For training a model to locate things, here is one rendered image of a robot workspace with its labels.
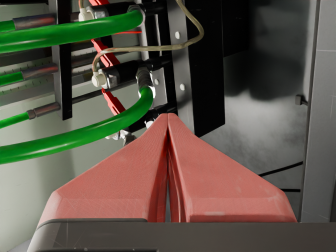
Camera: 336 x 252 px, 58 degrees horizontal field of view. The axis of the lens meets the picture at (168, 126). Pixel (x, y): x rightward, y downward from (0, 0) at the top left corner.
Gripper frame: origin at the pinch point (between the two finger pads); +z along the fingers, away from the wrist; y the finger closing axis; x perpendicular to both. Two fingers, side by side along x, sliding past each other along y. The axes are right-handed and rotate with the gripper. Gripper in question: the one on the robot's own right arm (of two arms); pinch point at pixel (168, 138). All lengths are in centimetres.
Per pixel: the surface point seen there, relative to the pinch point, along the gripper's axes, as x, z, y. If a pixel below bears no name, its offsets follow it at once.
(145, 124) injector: 19.8, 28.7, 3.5
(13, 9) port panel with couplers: 8, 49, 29
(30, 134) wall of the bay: 32, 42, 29
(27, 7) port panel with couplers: 8, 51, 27
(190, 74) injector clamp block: 13.0, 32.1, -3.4
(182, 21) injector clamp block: 5.6, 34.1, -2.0
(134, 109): 7.3, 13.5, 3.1
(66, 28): -0.6, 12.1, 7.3
